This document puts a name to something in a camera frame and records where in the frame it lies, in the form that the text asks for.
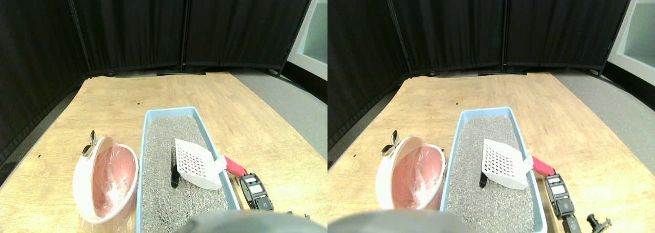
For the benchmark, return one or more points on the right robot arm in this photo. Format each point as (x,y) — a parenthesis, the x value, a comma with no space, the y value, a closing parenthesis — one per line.
(572,225)

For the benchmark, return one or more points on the black lump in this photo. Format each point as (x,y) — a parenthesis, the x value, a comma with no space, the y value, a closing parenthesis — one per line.
(175,181)
(483,181)

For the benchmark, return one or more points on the blue litter tray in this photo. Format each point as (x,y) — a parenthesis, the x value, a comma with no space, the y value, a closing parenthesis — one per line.
(471,207)
(158,202)

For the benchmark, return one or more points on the white bin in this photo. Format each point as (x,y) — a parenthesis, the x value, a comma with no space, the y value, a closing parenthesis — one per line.
(384,182)
(82,187)

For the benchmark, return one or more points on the black curtain stand foot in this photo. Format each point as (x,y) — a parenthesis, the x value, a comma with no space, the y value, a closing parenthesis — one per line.
(501,71)
(179,72)

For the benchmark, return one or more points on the white shelf unit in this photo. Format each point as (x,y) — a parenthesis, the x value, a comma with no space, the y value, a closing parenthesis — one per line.
(634,38)
(312,48)

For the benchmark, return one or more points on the black curtain stand pole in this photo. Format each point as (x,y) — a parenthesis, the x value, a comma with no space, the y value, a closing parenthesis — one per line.
(298,30)
(185,33)
(400,46)
(618,30)
(506,33)
(82,47)

